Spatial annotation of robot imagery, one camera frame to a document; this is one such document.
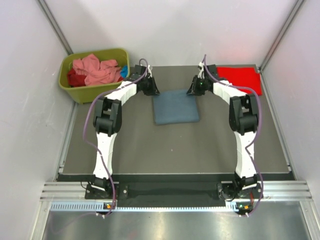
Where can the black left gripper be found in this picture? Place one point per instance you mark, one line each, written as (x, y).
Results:
(153, 90)

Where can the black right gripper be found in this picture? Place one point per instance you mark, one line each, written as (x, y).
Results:
(193, 90)

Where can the blue-grey t-shirt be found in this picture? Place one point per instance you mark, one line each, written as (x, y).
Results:
(175, 107)

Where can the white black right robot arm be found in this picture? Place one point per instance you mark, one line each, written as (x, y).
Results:
(243, 120)

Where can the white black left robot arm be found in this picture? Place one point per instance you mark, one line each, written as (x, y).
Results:
(107, 122)

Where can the bright blue t-shirt in bin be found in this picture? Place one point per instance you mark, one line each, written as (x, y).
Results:
(124, 71)

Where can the pink t-shirt in bin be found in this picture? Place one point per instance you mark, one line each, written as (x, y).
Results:
(96, 72)

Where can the folded red t-shirt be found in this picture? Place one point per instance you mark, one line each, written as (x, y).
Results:
(241, 77)

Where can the olive green plastic bin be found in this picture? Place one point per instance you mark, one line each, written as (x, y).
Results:
(86, 94)

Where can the dark red t-shirt in bin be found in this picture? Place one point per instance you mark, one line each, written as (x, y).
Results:
(75, 80)

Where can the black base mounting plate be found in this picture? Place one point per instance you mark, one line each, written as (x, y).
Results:
(161, 186)

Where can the aluminium extrusion rail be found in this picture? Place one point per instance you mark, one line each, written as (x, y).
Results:
(287, 190)

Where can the right corner aluminium post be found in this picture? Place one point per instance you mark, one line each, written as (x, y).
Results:
(293, 13)

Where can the corner aluminium post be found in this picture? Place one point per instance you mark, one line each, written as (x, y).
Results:
(55, 25)
(293, 13)

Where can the left corner aluminium post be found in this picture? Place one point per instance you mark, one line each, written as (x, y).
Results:
(55, 25)

